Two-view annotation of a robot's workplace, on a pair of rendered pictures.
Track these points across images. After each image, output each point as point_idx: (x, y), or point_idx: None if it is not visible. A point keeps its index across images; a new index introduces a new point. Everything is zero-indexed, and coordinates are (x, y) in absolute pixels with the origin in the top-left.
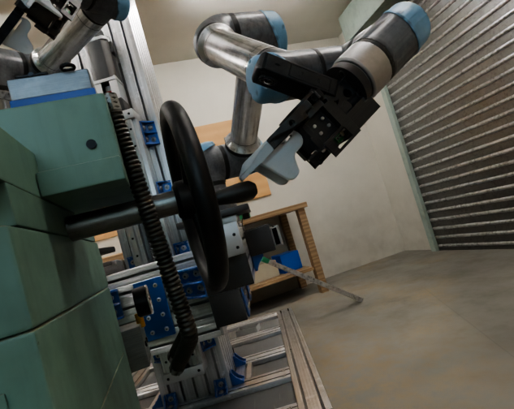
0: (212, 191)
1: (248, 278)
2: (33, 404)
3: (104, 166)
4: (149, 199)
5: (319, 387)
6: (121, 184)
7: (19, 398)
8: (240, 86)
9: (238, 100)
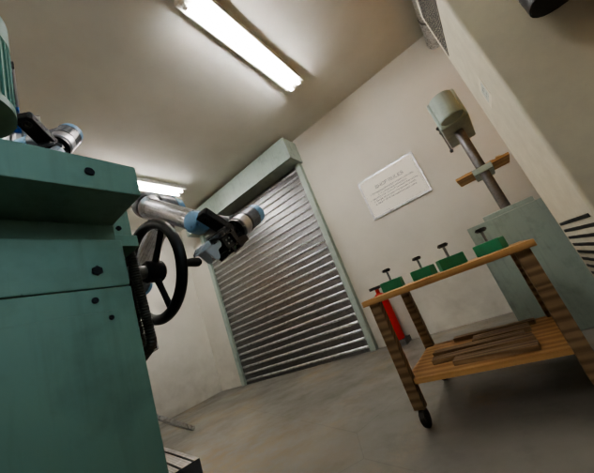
0: (186, 256)
1: None
2: (129, 316)
3: (129, 238)
4: (137, 264)
5: (184, 455)
6: (129, 251)
7: (123, 312)
8: (150, 234)
9: (145, 242)
